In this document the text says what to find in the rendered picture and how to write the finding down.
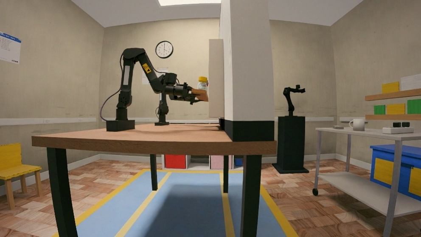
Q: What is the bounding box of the white wall rack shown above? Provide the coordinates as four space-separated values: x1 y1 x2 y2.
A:
209 39 224 118

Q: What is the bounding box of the wooden shelf board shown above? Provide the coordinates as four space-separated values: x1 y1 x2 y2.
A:
191 89 208 102

